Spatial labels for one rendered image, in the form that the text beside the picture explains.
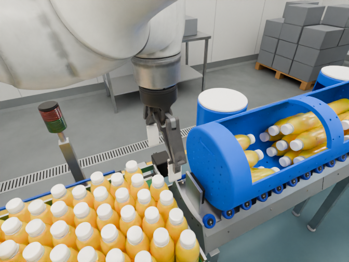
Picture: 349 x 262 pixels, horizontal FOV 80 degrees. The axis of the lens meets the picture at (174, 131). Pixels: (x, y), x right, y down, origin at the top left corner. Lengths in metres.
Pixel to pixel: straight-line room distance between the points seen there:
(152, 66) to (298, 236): 1.82
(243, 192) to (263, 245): 1.25
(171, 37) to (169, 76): 0.07
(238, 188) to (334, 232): 1.60
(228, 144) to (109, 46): 0.46
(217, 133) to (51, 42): 0.49
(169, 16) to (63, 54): 0.17
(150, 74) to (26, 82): 0.20
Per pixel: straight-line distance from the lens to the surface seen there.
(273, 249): 1.87
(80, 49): 0.21
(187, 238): 0.58
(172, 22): 0.33
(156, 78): 0.36
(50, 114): 0.81
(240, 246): 1.81
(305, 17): 4.17
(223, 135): 0.61
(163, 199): 0.64
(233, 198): 0.62
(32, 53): 0.21
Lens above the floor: 1.60
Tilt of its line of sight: 37 degrees down
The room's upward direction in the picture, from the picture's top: 1 degrees counter-clockwise
